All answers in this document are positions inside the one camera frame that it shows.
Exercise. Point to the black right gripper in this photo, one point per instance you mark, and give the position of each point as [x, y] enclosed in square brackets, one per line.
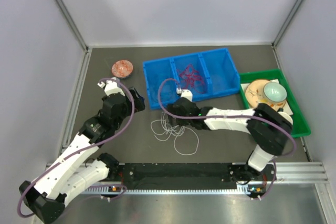
[171, 110]

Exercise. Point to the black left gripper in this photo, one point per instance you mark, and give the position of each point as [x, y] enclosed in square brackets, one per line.
[138, 100]

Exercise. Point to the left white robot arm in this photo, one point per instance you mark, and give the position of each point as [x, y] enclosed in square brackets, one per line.
[48, 195]

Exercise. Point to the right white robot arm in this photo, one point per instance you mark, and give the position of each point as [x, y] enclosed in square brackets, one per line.
[269, 128]

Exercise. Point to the red patterned small plate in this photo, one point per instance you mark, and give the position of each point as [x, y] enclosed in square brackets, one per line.
[122, 69]

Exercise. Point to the blue three-compartment bin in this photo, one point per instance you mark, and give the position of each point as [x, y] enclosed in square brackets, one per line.
[207, 74]

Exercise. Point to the tan patterned plate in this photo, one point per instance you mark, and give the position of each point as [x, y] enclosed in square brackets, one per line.
[258, 95]

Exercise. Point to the light green bowl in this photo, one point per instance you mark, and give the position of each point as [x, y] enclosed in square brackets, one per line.
[274, 92]

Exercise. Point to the green plastic tray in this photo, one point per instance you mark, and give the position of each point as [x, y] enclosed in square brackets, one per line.
[251, 90]

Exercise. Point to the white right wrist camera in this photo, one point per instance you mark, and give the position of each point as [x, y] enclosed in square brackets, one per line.
[184, 93]

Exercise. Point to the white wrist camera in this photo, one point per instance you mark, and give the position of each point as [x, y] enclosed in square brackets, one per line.
[184, 93]
[111, 86]

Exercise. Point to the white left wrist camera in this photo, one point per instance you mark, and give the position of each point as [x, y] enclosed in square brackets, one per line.
[111, 86]

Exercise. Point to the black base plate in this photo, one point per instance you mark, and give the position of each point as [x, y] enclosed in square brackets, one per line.
[188, 176]

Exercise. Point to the aluminium frame left post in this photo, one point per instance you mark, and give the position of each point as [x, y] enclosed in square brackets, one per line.
[71, 24]

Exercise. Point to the aluminium frame post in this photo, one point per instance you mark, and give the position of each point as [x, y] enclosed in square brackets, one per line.
[71, 24]
[297, 4]

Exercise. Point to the aluminium frame right post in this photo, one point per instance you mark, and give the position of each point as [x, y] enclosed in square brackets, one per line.
[297, 4]

